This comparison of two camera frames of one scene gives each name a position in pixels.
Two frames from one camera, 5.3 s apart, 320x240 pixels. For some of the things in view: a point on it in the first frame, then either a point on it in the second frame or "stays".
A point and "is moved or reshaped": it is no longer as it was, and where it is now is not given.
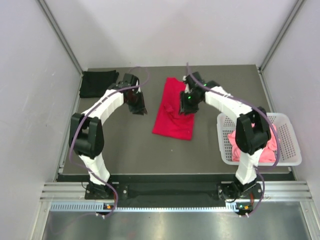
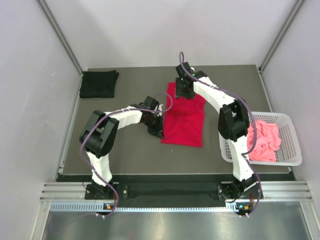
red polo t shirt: (168, 121) is moved or reshaped
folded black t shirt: (94, 84) stays
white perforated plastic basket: (289, 153) stays
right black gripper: (185, 108) to (178, 92)
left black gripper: (140, 108) to (158, 130)
